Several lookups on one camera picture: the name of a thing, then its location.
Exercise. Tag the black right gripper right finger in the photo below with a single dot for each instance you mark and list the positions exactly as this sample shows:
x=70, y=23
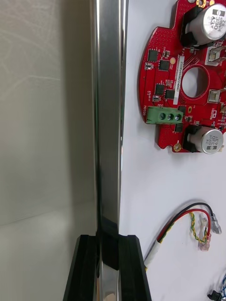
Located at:
x=131, y=270

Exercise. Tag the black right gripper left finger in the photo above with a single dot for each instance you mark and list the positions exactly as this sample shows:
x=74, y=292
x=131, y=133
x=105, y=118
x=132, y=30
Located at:
x=82, y=270

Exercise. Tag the steel tray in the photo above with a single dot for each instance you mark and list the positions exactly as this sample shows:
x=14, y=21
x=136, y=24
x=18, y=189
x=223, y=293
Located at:
x=108, y=117

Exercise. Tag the round red circuit board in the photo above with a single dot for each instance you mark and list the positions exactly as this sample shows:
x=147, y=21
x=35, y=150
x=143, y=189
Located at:
x=164, y=77

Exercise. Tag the white paper sheet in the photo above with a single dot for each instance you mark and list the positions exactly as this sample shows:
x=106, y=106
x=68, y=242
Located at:
x=150, y=188

